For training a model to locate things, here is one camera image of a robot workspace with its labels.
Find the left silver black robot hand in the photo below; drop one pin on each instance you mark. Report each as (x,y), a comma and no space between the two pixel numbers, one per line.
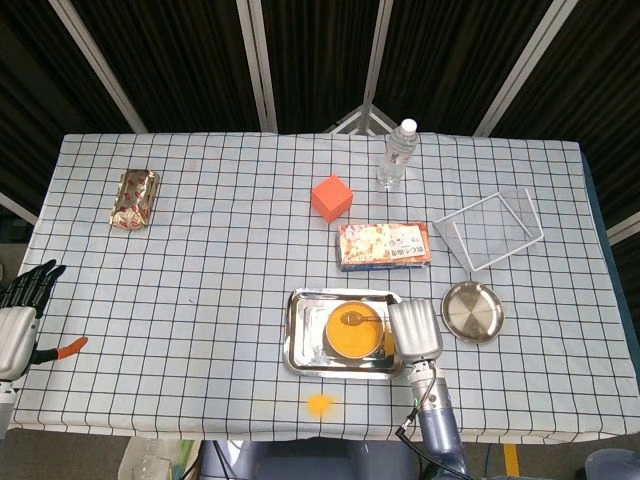
(15,335)

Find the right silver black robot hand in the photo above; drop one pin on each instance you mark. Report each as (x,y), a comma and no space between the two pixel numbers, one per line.
(415,330)

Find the small metal spoon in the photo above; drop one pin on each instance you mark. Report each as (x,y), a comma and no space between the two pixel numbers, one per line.
(350,317)

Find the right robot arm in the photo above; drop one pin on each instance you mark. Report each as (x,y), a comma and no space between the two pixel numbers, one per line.
(435,415)

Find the round steel plate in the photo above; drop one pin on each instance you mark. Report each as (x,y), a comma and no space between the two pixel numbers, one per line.
(472,312)

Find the bowl of orange powder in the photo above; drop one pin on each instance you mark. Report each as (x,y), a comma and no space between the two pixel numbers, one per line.
(355,340)

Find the orange powder pile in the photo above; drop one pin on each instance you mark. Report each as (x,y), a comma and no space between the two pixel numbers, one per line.
(320,404)

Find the orange and blue snack box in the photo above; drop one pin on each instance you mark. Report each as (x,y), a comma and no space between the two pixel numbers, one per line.
(382,242)

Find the rectangular steel tray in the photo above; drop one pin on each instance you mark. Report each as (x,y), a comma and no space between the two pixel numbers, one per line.
(305,345)

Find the orange cube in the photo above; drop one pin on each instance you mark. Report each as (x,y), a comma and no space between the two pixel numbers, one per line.
(330,200)

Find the blue-grey robot torso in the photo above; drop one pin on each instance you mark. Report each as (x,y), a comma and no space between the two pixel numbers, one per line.
(310,460)

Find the clear plastic water bottle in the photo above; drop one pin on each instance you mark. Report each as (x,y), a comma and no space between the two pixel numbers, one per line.
(397,152)

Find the gold foil snack packet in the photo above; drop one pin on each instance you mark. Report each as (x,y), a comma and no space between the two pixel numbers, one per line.
(134,200)

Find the clear plastic bag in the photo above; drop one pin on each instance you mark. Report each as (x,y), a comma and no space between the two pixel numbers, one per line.
(150,460)

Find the blue checked tablecloth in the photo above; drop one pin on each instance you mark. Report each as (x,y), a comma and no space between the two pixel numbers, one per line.
(225,275)

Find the white metal screen foot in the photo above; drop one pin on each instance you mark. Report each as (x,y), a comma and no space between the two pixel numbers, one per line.
(367,120)

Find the black curtain screen panel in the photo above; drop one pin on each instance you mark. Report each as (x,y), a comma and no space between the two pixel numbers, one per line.
(320,60)
(600,75)
(450,60)
(175,60)
(30,75)

